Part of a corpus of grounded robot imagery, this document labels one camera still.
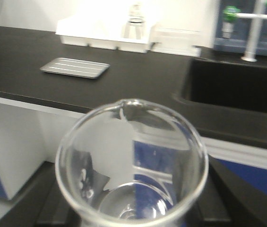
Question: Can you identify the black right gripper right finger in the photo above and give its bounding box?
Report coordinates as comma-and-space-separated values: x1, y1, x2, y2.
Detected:
189, 157, 267, 227

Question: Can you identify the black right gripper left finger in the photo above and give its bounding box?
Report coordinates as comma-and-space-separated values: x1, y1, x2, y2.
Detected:
0, 161, 81, 227

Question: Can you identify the clear glass beaker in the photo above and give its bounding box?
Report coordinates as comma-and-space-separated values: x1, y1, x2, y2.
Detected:
55, 99, 209, 227

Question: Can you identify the silver metal tray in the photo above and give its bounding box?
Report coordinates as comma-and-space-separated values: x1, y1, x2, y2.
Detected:
40, 57, 110, 79

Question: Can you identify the black sink basin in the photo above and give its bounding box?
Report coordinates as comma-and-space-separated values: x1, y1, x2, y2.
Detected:
177, 58, 267, 114

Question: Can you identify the blue pegboard drying rack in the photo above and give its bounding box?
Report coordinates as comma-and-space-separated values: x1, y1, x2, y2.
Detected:
213, 0, 267, 56

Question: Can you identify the white left storage bin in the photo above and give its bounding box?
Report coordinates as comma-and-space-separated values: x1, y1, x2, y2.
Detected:
56, 16, 89, 46

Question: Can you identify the white storage bin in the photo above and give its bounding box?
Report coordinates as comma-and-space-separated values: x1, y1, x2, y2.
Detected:
88, 18, 120, 50
117, 21, 157, 53
56, 16, 89, 46

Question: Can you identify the white right storage bin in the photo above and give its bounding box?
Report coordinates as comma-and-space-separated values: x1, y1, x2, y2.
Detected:
117, 21, 157, 53

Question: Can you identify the white middle storage bin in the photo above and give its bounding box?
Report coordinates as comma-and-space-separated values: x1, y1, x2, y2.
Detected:
88, 18, 120, 50

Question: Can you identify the green faucet knob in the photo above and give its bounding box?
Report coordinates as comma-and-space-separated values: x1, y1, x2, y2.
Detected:
223, 6, 241, 23

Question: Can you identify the white lab faucet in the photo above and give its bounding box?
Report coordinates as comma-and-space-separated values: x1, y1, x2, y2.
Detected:
235, 0, 267, 62

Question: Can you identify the glass alcohol lamp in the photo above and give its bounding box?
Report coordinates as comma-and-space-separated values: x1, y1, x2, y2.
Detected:
123, 2, 146, 40

